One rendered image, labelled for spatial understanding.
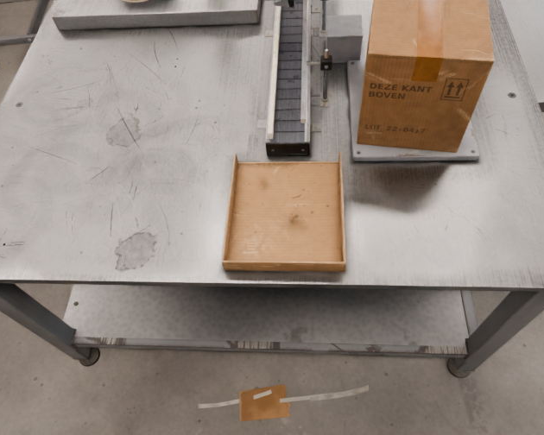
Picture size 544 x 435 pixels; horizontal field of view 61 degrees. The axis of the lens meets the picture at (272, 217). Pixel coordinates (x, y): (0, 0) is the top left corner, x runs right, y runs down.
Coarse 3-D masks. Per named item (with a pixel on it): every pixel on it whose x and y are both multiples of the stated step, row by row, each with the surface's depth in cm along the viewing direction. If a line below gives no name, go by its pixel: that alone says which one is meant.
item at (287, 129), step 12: (300, 0) 143; (288, 12) 140; (300, 12) 140; (288, 24) 137; (300, 24) 137; (288, 36) 134; (300, 36) 134; (288, 48) 131; (300, 48) 131; (288, 60) 128; (300, 60) 128; (288, 72) 126; (300, 72) 125; (276, 84) 123; (288, 84) 123; (300, 84) 123; (276, 96) 121; (288, 96) 121; (300, 96) 120; (276, 108) 119; (288, 108) 118; (300, 108) 118; (276, 120) 116; (288, 120) 116; (276, 132) 114; (288, 132) 114; (300, 132) 113
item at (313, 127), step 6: (312, 12) 147; (318, 12) 147; (270, 30) 144; (270, 36) 142; (258, 120) 123; (264, 120) 123; (258, 126) 122; (264, 126) 122; (312, 126) 121; (318, 126) 120
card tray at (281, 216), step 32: (256, 192) 110; (288, 192) 110; (320, 192) 109; (256, 224) 105; (288, 224) 105; (320, 224) 104; (224, 256) 98; (256, 256) 101; (288, 256) 100; (320, 256) 100
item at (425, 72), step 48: (384, 0) 100; (432, 0) 99; (480, 0) 98; (384, 48) 92; (432, 48) 91; (480, 48) 90; (384, 96) 100; (432, 96) 97; (384, 144) 112; (432, 144) 109
